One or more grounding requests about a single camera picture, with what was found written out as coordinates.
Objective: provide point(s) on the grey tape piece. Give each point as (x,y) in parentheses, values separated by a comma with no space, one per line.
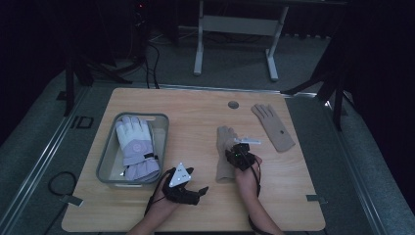
(73,200)

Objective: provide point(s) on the purple and white ski glove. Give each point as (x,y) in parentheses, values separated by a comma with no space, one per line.
(137,147)

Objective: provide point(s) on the white metal desk frame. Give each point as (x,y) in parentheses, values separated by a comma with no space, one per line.
(239,25)

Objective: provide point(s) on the plain beige glove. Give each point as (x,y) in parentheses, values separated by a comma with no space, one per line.
(224,169)

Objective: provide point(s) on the person's right hand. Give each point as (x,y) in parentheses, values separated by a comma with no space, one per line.
(248,182)

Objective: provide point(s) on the person's left hand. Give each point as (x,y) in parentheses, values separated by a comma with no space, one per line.
(161,202)

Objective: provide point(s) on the grey plastic bin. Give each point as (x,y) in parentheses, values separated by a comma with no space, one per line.
(111,156)

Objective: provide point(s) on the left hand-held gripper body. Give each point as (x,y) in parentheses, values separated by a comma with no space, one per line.
(180,176)

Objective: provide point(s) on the small grey tape strip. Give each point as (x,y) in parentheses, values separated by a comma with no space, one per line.
(315,198)

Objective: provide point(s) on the beige glove with dark dot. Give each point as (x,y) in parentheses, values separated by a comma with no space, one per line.
(274,127)

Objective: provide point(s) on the black tripod stand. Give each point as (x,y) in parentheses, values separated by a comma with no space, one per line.
(337,94)
(70,81)

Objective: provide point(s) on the black device with red light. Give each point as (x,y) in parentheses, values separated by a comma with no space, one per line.
(141,19)

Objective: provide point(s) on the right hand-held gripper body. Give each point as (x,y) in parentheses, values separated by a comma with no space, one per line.
(240,156)

